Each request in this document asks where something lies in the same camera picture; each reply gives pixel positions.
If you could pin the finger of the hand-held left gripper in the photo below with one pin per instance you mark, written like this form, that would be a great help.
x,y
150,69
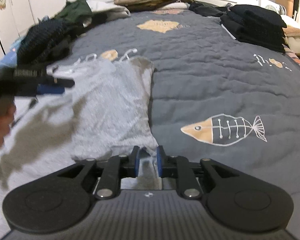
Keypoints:
x,y
40,76
51,90

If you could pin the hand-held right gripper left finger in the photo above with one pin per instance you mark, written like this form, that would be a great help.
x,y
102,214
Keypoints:
x,y
137,161

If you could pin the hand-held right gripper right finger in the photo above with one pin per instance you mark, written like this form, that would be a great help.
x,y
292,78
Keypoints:
x,y
159,161

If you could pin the grey t-shirt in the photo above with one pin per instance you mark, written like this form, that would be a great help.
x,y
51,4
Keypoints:
x,y
110,110

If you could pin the pile of dark clothes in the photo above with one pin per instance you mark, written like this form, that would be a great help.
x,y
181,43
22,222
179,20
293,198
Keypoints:
x,y
207,10

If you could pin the stack of black folded clothes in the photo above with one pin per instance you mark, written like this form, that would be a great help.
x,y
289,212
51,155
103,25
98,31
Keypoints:
x,y
255,27

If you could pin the person's left hand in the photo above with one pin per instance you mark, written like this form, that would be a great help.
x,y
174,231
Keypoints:
x,y
0,130

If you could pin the blue carrot-print pillow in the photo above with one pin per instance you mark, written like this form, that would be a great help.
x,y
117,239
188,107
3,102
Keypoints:
x,y
11,55

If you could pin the navy dotted garment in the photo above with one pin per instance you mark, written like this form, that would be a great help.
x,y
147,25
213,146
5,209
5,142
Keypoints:
x,y
40,42

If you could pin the white wardrobe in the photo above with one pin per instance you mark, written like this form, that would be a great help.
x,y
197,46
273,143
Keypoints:
x,y
17,10

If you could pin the dark green garment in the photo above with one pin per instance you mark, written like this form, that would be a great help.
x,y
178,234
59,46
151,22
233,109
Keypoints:
x,y
76,10

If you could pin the white folded garment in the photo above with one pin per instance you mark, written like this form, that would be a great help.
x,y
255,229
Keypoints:
x,y
107,7

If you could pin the grey quilted fish-print blanket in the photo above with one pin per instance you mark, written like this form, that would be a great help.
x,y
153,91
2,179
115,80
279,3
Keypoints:
x,y
215,80

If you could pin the beige pink folded cloth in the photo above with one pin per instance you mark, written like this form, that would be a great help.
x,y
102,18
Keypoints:
x,y
175,6

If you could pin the white fan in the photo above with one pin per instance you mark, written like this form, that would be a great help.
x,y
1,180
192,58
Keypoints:
x,y
272,5

